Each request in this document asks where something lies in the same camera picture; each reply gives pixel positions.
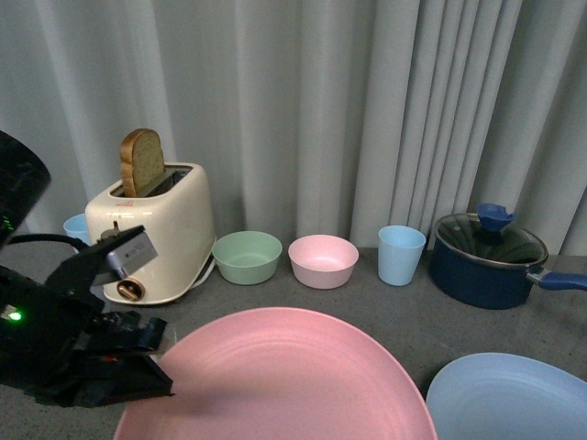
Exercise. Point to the dark blue saucepan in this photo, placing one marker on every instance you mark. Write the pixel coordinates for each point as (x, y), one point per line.
(494, 288)

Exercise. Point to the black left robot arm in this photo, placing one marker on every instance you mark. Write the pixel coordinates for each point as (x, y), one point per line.
(24, 178)

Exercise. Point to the glass pot lid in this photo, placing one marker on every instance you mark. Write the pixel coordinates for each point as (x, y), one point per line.
(490, 236)

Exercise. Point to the light blue cup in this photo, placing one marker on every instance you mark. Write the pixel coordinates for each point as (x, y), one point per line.
(399, 251)
(76, 227)

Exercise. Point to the toast slice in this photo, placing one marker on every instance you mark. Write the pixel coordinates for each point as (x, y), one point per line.
(141, 160)

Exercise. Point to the pink bowl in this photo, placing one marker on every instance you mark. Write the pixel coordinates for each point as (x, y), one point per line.
(322, 262)

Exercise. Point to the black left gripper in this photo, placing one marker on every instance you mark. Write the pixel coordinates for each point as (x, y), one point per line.
(59, 346)

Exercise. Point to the light blue plate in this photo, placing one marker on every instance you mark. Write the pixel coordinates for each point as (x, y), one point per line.
(504, 396)

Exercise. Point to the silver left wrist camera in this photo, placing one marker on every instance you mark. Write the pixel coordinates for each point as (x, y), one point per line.
(133, 251)

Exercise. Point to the cream toaster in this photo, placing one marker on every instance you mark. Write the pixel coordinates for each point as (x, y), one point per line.
(178, 218)

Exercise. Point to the green bowl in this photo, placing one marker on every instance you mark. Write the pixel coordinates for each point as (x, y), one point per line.
(247, 257)

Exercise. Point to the pink plate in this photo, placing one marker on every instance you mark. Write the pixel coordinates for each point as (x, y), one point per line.
(281, 373)

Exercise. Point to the grey curtain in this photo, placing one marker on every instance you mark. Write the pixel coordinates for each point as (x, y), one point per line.
(334, 117)

